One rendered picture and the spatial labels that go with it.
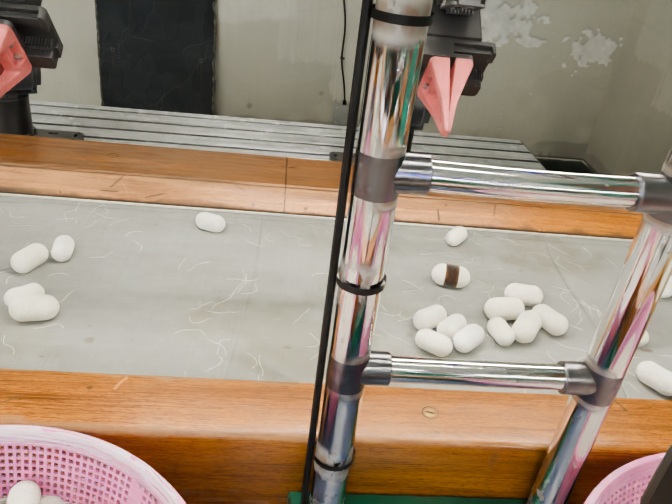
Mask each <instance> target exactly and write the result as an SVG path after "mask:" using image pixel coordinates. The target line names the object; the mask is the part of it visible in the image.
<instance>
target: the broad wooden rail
mask: <svg viewBox="0 0 672 504"><path fill-rule="evenodd" d="M341 168H342V162H339V161H327V160H314V159H302V158H290V157H278V156H266V155H254V154H242V153H230V152H218V151H206V150H194V149H182V148H170V147H157V146H145V145H133V144H121V143H109V142H97V141H85V140H73V139H61V138H49V137H37V136H25V135H13V134H1V133H0V193H8V194H21V195H35V196H48V197H62V198H75V199H89V200H102V201H116V202H129V203H143V204H156V205H170V206H183V207H197V208H210V209H224V210H238V211H251V212H265V213H278V214H292V215H305V216H319V217H332V218H335V217H336V208H337V200H338V192H339V184H340V176H341ZM643 214H644V213H635V212H629V211H628V210H626V208H625V207H610V206H594V205H578V204H563V203H549V202H536V201H523V200H511V199H499V198H488V197H477V196H467V195H456V194H446V193H436V192H428V194H427V195H425V196H419V195H406V194H399V195H398V201H397V206H396V212H395V217H394V222H400V223H413V224H427V225H440V226H454V227H456V226H462V227H467V228H481V229H494V230H508V231H522V232H535V233H549V234H562V235H576V236H589V237H603V238H616V239H630V240H633V239H634V236H635V234H636V231H637V229H638V226H639V224H640V221H641V219H642V216H643Z"/></svg>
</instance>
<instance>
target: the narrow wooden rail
mask: <svg viewBox="0 0 672 504"><path fill-rule="evenodd" d="M314 387H315V383H300V382H279V381H258V380H236V379H215V378H194V377H173V376H152V375H131V374H109V373H88V372H67V371H46V370H25V369H3V368H0V425H32V426H44V427H52V428H59V429H64V430H69V431H74V432H78V433H82V434H85V435H89V436H92V437H95V438H98V439H101V440H103V441H106V442H108V443H111V444H113V445H115V446H117V447H119V448H121V449H123V450H125V451H127V452H129V453H131V454H132V455H134V456H136V457H137V458H139V459H141V460H142V461H143V462H145V463H146V464H148V465H149V466H150V467H152V468H153V469H154V470H155V471H156V472H158V473H159V474H160V475H161V476H162V477H163V478H164V479H165V480H166V481H167V482H168V483H169V484H170V485H171V486H172V487H173V488H174V489H175V490H176V491H177V492H178V494H179V495H180V496H181V497H182V499H183V500H184V501H185V502H186V504H287V497H288V493H289V492H291V491H295V492H302V484H303V476H304V468H305V460H306V452H307V444H308V436H309V428H310V419H311V411H312V403H313V395H314ZM569 396H570V395H554V394H533V393H512V392H491V391H469V390H448V389H427V388H406V387H385V386H364V392H363V398H362V403H361V409H360V414H359V420H358V426H357V431H356V437H355V443H354V448H355V458H354V452H353V454H352V459H351V461H352V460H353V458H354V461H353V463H352V465H351V466H350V471H349V476H348V482H347V488H346V493H362V494H396V495H429V496H463V497H497V498H529V495H530V493H531V490H532V488H533V485H534V483H535V480H536V478H537V475H538V473H539V470H540V468H541V466H542V463H543V461H544V458H545V456H546V453H547V451H548V448H549V446H550V443H551V441H552V438H553V436H554V433H555V431H556V429H557V426H558V424H559V421H560V419H561V416H562V414H563V411H564V409H565V406H566V404H567V401H568V399H569ZM671 445H672V400H660V399H639V398H618V397H615V399H614V401H613V404H612V406H611V408H610V410H609V412H608V415H607V417H606V419H605V421H604V423H603V426H602V428H601V430H600V432H599V434H598V436H597V439H596V441H595V443H594V445H593V447H592V450H591V452H590V454H589V456H588V458H587V461H586V463H585V465H584V467H583V469H582V472H581V474H580V476H579V478H578V480H577V482H576V485H575V487H574V489H573V491H572V493H571V496H570V498H569V500H568V504H584V502H585V501H586V499H587V498H588V496H589V495H590V493H591V492H592V491H593V489H594V488H595V487H596V486H597V485H598V484H599V483H600V482H601V481H602V480H603V479H604V478H605V477H607V476H608V475H609V474H611V473H612V472H613V471H615V470H616V469H618V468H620V467H622V466H624V465H626V464H628V463H630V462H632V461H635V460H637V459H640V458H643V457H647V456H650V455H655V454H660V453H666V452H667V450H668V449H669V447H670V446H671Z"/></svg>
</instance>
